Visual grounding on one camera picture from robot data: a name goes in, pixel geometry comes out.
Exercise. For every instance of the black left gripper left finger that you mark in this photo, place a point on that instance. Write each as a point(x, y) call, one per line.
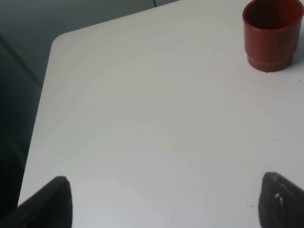
point(50, 207)

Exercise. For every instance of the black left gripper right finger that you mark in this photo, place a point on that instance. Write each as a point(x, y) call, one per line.
point(281, 202)

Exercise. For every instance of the red plastic cup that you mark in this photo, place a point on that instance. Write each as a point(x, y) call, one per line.
point(271, 33)

